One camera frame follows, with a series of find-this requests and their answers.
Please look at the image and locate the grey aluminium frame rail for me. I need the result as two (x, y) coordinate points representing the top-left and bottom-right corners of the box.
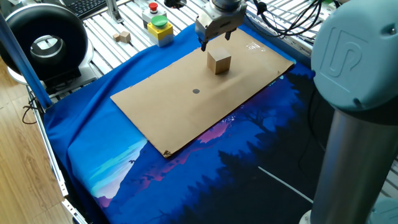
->
(245, 17), (313, 58)

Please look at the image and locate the yellow box green push button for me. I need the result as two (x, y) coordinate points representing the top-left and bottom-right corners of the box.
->
(146, 14), (174, 48)

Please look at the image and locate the white cable tie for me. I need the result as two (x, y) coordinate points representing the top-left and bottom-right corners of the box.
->
(257, 166), (314, 203)

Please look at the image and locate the brown cardboard sheet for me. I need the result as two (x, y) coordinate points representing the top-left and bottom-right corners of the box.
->
(110, 29), (295, 159)

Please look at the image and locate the aluminium bracket post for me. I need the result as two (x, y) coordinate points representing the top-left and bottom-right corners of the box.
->
(104, 0), (124, 24)

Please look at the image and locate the blue pole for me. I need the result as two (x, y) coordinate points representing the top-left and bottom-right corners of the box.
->
(0, 12), (53, 110)

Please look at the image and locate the black round ring device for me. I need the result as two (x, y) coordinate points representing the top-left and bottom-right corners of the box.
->
(0, 3), (96, 94)

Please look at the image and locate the small wooden cube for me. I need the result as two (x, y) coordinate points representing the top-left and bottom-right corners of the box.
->
(119, 30), (132, 44)

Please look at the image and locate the silver Schunk gripper body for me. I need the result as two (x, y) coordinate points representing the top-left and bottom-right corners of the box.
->
(195, 6), (248, 44)

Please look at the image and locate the grey box red stop button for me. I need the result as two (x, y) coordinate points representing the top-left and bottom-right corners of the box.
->
(142, 2), (167, 30)

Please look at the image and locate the silver table edge profile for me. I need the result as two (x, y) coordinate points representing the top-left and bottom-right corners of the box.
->
(26, 86), (90, 224)

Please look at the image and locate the black gripper cable bundle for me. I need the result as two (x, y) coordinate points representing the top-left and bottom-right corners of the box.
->
(253, 0), (324, 38)

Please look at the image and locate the large wooden cube block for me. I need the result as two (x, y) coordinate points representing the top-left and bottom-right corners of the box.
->
(206, 47), (232, 75)

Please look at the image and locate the blue landscape printed cloth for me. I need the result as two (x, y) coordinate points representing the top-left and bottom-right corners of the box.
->
(43, 22), (330, 224)

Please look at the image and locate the black round object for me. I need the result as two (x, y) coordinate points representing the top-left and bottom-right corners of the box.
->
(164, 0), (187, 9)

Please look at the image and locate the black keyboard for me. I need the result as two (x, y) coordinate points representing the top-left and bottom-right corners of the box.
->
(62, 0), (108, 19)

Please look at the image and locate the dark brown cord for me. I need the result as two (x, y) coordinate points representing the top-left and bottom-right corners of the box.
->
(21, 98), (40, 125)

